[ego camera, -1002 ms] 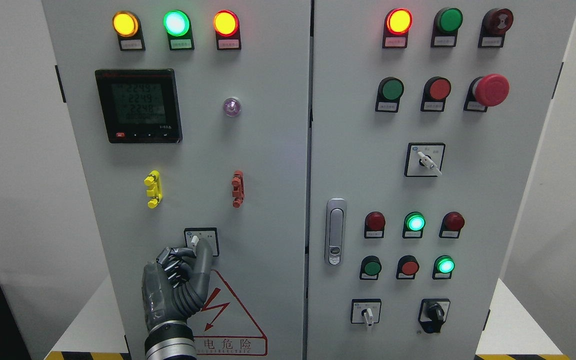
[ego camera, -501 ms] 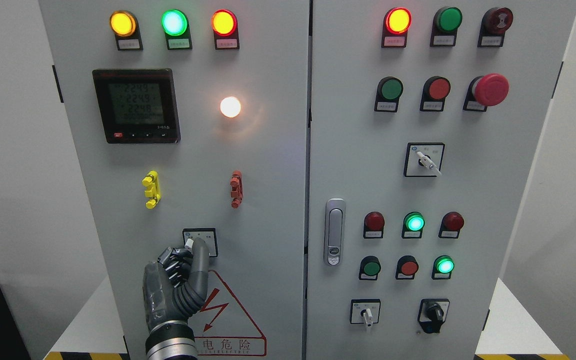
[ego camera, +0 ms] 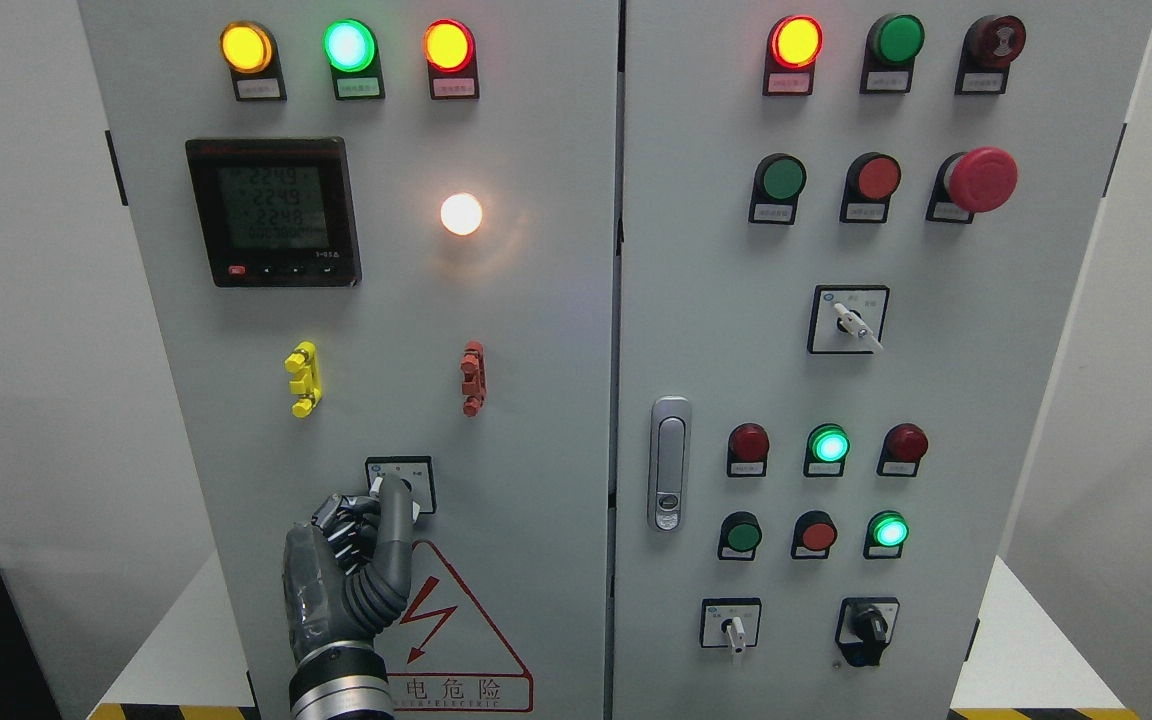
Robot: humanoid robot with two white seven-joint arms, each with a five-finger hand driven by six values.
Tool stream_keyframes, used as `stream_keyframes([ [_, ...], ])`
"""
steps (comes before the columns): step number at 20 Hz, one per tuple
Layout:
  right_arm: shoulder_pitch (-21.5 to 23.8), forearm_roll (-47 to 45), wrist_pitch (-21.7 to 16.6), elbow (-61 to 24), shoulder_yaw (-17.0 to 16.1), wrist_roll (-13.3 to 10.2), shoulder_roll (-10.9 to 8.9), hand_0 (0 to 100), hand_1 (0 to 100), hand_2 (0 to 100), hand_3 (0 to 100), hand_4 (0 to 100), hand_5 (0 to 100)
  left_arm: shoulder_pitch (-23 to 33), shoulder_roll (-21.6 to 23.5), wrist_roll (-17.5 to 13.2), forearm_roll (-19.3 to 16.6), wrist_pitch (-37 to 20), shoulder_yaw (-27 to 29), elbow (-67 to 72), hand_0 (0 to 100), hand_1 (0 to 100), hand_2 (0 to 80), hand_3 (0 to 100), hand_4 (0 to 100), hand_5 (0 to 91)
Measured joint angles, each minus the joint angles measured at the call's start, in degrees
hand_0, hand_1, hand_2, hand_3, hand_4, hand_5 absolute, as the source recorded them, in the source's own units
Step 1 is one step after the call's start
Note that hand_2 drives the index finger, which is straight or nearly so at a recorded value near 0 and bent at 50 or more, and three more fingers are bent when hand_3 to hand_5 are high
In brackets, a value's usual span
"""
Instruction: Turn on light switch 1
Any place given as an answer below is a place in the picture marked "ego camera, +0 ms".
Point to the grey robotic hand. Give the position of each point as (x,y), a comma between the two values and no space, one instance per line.
(347,572)

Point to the white rotary switch door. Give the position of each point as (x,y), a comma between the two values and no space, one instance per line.
(416,471)

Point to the robot forearm silver black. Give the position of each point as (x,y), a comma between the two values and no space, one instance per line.
(342,680)

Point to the small clear bulb light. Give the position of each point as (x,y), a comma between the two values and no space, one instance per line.
(461,214)

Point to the red high voltage warning sticker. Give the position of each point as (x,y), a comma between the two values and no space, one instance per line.
(445,654)

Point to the yellow terminal clip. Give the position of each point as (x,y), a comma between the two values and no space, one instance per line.
(305,382)

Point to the red terminal clip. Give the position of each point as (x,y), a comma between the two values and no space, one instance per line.
(473,384)

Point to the black digital power meter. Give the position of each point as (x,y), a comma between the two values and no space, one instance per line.
(276,212)

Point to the dark red indicator lower left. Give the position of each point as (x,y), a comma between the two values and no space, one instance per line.
(747,451)

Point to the dark red indicator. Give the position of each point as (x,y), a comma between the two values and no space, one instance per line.
(747,451)
(902,451)

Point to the grey electrical control cabinet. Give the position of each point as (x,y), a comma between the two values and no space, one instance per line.
(613,148)

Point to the red push button lower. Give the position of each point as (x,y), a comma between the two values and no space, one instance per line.
(814,535)

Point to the red push button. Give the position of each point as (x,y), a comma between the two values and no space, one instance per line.
(814,535)
(870,182)

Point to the green lit indicator middle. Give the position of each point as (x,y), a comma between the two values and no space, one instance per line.
(827,447)

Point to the green indicator light left door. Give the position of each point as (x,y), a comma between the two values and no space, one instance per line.
(353,55)

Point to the yellow indicator light left door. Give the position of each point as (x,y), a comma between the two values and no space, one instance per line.
(252,57)

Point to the red indicator light left door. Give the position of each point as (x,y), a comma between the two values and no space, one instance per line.
(450,51)

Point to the green lit push button lower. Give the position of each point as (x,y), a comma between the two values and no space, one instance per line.
(886,535)

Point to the dark red indicator lower right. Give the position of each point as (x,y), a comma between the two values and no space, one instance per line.
(902,451)

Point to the green push button upper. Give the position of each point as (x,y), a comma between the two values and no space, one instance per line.
(778,182)

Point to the red push button upper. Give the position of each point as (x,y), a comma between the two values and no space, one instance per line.
(870,182)

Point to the white platform with hazard stripe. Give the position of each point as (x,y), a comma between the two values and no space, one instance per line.
(1021,665)

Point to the red lit indicator right door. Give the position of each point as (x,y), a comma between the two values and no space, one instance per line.
(792,49)

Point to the red emergency stop button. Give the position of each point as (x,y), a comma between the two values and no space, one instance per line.
(970,183)

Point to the green unlit indicator top right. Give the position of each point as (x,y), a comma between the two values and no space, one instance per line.
(890,52)

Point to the dark red buzzer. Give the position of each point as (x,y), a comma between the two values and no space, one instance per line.
(990,46)

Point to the silver door lock handle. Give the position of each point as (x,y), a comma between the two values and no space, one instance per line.
(668,462)

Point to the white rotary switch lower right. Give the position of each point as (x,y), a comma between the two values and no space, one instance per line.
(731,624)

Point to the white rotary switch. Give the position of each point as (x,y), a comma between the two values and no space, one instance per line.
(731,624)
(848,319)

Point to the black selector knob switch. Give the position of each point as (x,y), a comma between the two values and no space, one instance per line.
(865,629)

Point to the white rotary switch upper right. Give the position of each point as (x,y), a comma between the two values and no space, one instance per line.
(848,319)

